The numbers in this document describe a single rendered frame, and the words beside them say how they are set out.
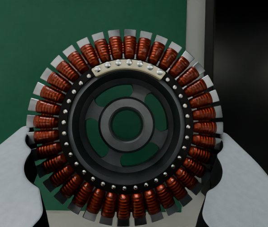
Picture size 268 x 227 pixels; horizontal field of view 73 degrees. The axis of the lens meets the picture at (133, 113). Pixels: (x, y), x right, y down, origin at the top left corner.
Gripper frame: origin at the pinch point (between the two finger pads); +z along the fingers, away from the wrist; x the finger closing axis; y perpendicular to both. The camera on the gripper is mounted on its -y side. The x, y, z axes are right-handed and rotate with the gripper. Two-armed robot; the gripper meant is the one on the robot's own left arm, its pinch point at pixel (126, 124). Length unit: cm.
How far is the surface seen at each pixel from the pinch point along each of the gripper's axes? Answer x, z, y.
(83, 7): -4.9, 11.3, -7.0
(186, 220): 6.5, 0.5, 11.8
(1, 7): -13.2, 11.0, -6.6
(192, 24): 6.6, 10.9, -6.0
